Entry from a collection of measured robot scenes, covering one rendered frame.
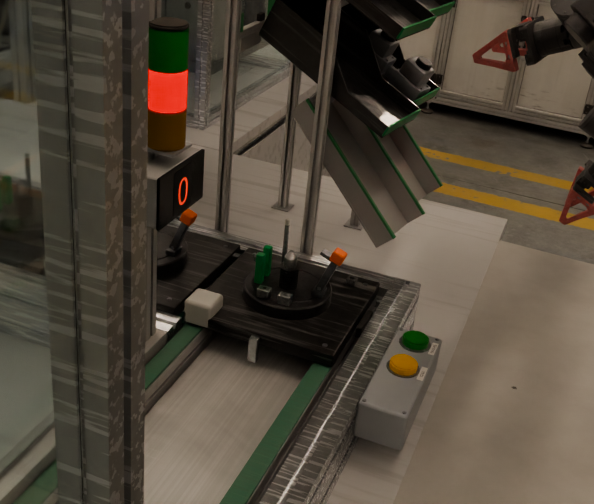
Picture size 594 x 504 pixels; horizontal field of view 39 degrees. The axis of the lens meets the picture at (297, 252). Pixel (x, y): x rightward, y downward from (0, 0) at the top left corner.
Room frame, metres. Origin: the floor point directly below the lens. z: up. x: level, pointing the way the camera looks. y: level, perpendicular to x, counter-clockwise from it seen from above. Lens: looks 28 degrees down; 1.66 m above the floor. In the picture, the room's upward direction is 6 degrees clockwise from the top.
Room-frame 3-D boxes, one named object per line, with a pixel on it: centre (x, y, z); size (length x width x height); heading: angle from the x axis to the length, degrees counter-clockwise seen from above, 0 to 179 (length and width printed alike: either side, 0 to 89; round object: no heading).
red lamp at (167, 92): (1.00, 0.18, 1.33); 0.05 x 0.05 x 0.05
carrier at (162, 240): (1.23, 0.25, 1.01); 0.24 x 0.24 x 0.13; 72
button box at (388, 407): (1.00, -0.17, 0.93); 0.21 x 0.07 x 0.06; 162
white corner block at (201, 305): (1.09, 0.13, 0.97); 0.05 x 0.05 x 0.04; 72
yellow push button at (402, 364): (1.00, -0.17, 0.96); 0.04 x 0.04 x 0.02
